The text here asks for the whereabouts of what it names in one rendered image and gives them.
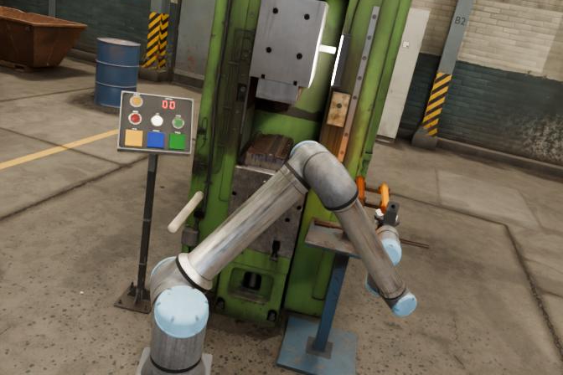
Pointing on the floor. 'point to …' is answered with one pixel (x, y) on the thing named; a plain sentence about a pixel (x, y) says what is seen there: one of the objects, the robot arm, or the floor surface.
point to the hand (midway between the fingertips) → (386, 211)
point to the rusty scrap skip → (34, 39)
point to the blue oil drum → (116, 70)
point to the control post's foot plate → (131, 300)
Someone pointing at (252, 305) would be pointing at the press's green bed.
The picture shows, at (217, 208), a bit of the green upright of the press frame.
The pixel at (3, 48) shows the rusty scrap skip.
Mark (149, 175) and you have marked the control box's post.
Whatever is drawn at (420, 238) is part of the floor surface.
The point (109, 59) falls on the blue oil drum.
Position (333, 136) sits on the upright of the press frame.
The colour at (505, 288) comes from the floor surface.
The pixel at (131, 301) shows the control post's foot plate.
